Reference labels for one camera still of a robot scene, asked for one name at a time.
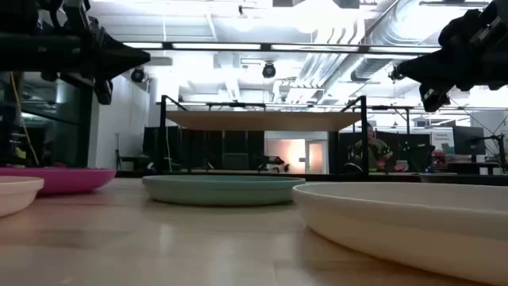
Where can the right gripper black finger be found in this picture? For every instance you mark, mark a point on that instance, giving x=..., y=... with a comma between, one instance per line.
x=428, y=69

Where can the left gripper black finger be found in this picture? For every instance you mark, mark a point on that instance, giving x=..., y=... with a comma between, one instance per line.
x=119, y=55

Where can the pink plastic plate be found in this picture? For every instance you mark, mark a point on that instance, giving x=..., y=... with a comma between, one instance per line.
x=71, y=180

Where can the white plastic plate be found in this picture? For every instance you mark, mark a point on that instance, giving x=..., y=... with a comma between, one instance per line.
x=397, y=222
x=18, y=194

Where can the teal plastic plate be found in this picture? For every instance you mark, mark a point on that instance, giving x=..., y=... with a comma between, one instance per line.
x=218, y=190

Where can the wooden shelf with black legs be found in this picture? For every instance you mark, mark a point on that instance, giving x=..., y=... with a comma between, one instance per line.
x=258, y=120

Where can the black ceiling spotlight cluster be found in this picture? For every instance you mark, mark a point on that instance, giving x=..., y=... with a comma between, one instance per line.
x=395, y=74

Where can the black computer monitor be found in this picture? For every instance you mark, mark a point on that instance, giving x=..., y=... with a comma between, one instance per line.
x=468, y=140

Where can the long ceiling light bar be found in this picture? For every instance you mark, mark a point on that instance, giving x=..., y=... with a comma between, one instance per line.
x=216, y=46

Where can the person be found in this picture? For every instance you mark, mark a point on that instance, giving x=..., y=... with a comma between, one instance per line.
x=371, y=151

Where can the white door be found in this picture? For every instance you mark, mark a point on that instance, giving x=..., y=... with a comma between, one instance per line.
x=316, y=157

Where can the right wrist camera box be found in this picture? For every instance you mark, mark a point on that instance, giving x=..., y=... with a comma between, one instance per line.
x=492, y=28

